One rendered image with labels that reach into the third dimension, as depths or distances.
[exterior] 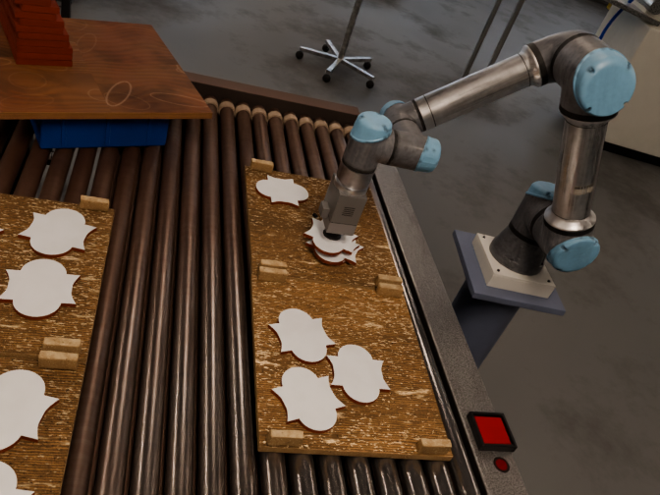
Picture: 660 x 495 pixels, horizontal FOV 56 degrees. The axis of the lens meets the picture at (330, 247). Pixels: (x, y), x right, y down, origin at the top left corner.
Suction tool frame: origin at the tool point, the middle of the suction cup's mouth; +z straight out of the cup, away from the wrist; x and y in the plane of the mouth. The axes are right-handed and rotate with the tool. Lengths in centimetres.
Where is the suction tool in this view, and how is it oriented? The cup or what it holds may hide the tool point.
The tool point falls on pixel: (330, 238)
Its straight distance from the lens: 144.0
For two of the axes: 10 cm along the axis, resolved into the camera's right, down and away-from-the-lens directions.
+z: -2.9, 7.5, 6.0
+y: 1.7, 6.5, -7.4
